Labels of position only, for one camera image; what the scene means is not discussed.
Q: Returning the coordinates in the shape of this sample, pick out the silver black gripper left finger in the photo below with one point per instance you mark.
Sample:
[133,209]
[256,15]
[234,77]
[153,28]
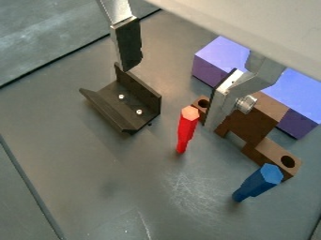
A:
[124,31]

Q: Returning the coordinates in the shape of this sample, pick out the black angled bracket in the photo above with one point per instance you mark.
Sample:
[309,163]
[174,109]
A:
[127,102]

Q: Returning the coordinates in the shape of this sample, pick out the purple base board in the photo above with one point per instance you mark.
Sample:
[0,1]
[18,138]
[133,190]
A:
[295,90]

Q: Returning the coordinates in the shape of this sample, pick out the brown T-shaped block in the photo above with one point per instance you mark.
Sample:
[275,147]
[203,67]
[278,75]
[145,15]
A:
[251,127]

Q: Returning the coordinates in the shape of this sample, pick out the blue hexagonal peg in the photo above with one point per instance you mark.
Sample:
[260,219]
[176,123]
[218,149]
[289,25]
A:
[262,180]

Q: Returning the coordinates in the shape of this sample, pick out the red hexagonal peg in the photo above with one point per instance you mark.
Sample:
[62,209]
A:
[186,127]

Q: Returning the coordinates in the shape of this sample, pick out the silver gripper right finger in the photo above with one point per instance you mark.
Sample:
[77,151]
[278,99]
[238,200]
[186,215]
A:
[232,94]

